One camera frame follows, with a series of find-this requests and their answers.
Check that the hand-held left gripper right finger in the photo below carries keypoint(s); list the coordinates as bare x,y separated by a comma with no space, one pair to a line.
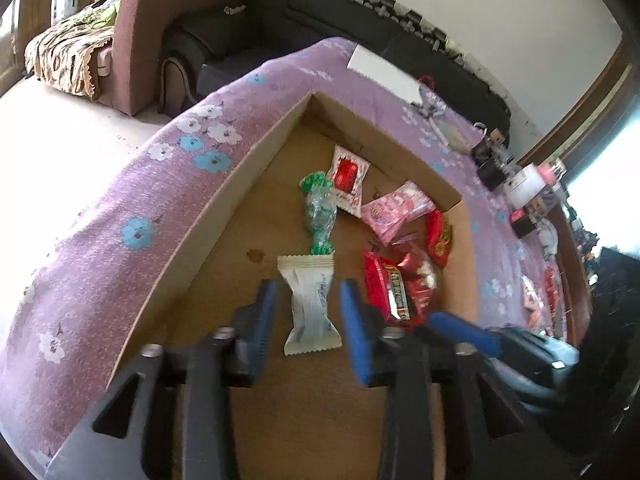
357,330

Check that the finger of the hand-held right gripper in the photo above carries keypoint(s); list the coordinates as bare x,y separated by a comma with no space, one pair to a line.
465,332

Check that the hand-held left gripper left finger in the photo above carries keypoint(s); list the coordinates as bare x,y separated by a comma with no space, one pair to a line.
265,330

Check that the cream white snack packet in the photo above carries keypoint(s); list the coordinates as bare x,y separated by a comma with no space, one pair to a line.
312,305

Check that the dark red gold label packet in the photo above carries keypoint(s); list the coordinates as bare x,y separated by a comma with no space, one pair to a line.
390,285

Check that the small red cartoon face packet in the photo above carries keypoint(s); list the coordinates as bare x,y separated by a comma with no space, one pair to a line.
420,275

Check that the red packet with girl face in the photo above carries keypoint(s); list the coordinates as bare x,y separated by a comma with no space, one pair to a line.
440,237

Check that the brown cardboard box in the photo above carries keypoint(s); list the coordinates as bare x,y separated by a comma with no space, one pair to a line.
240,220

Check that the green candy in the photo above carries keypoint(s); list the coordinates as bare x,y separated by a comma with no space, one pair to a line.
320,210

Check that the pink cartoon snack packet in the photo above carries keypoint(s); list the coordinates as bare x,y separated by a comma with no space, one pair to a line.
395,207

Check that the white sachet with red square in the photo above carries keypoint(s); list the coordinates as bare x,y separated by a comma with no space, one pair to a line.
347,177

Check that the long white and red packet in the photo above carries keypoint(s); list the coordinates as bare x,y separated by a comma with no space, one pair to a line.
532,300

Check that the white cloth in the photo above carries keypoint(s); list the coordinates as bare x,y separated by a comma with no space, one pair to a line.
549,240

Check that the black cylinder with wooden knob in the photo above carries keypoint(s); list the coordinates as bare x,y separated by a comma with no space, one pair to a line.
525,222
492,165

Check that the white mug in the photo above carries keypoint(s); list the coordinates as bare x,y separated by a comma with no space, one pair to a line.
522,187

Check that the pink thermos bottle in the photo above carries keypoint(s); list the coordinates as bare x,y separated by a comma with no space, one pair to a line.
552,175

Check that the white paper sheet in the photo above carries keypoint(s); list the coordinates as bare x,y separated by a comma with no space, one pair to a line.
382,72

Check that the black sofa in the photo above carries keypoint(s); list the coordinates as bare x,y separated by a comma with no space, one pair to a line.
300,15

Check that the patterned brown blanket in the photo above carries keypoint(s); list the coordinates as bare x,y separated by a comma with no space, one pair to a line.
70,50

